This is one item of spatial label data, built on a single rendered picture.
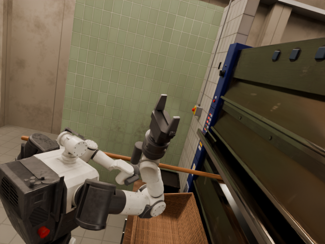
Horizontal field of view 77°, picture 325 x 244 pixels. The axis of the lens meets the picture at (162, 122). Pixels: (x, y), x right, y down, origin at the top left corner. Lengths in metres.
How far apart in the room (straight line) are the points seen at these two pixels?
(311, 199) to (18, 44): 4.55
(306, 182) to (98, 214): 0.74
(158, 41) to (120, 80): 0.63
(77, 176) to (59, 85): 3.62
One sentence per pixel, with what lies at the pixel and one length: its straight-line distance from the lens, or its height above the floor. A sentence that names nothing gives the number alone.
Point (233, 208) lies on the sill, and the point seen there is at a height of 1.18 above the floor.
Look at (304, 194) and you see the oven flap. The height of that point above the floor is 1.55.
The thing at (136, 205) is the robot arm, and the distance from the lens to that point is 0.88.
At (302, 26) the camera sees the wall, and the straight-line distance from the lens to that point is 4.81.
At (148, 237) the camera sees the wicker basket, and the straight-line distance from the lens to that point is 1.79.
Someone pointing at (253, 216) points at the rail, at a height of 1.43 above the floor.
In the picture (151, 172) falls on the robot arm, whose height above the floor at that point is 1.48.
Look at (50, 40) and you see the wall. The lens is 4.39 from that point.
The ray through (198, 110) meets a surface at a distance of 2.26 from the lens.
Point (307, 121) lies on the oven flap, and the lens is 0.94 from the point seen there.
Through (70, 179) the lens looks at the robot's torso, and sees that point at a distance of 0.82.
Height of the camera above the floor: 1.86
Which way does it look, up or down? 16 degrees down
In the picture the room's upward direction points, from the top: 14 degrees clockwise
